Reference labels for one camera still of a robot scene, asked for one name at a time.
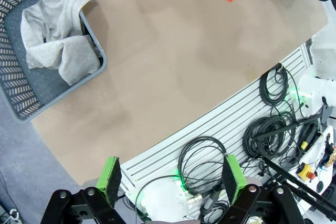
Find grey t-shirt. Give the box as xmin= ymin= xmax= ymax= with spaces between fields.
xmin=20 ymin=0 xmax=102 ymax=87

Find yellow red emergency stop button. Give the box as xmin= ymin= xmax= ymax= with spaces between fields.
xmin=296 ymin=163 xmax=316 ymax=182

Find black coiled cable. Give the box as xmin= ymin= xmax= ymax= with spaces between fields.
xmin=243 ymin=115 xmax=298 ymax=158
xmin=177 ymin=136 xmax=228 ymax=191
xmin=259 ymin=63 xmax=290 ymax=107

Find black metal rod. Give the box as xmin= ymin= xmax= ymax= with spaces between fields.
xmin=253 ymin=113 xmax=323 ymax=141

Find green-tipped left gripper right finger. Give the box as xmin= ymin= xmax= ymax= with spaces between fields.
xmin=222 ymin=154 xmax=305 ymax=224

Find grey plastic woven-pattern basket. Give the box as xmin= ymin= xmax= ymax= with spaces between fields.
xmin=0 ymin=0 xmax=108 ymax=123

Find green-tipped left gripper left finger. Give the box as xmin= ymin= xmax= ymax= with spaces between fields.
xmin=39 ymin=156 xmax=124 ymax=224

